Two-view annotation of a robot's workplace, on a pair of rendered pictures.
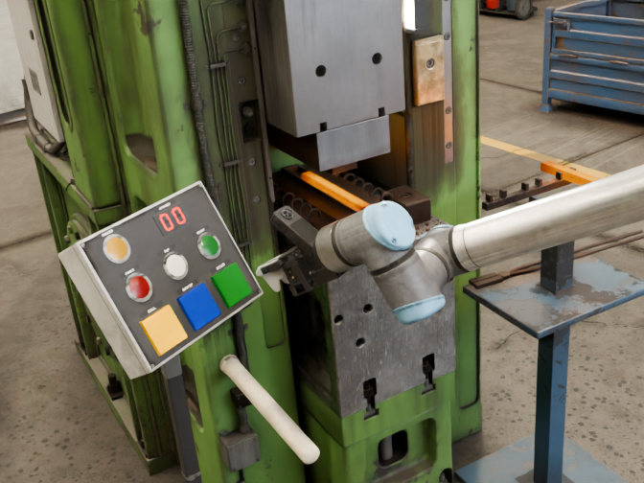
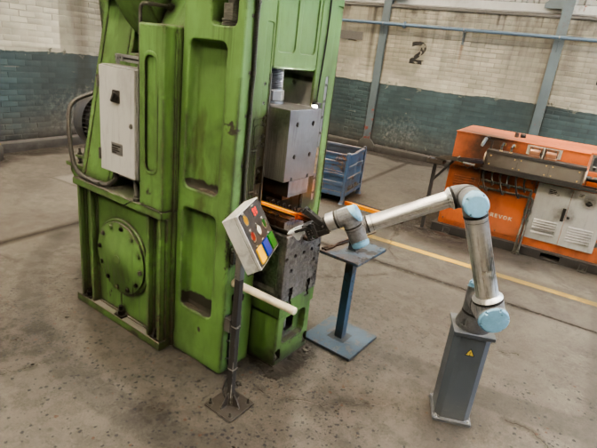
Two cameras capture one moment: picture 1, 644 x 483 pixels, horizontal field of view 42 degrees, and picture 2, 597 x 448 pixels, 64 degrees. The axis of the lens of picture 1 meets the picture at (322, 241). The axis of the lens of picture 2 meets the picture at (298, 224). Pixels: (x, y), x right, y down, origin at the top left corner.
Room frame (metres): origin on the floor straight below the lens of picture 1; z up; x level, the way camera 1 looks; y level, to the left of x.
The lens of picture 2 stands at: (-0.51, 1.18, 1.93)
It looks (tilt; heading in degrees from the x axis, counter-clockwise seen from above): 20 degrees down; 331
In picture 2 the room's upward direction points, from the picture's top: 7 degrees clockwise
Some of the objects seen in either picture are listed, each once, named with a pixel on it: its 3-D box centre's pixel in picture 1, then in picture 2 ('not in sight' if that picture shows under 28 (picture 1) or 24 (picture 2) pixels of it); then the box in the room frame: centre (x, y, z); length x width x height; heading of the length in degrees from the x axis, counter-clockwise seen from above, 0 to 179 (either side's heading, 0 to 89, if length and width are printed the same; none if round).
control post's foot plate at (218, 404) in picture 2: not in sight; (229, 398); (1.54, 0.36, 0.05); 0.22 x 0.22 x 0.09; 28
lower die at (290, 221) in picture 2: (318, 202); (266, 212); (2.06, 0.00, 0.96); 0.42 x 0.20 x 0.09; 28
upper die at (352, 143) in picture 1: (311, 123); (270, 178); (2.06, 0.00, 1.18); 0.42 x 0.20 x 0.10; 28
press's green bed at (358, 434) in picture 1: (352, 411); (261, 310); (2.09, -0.05, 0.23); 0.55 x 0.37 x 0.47; 28
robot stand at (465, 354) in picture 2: not in sight; (460, 370); (1.06, -0.86, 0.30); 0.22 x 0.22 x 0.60; 52
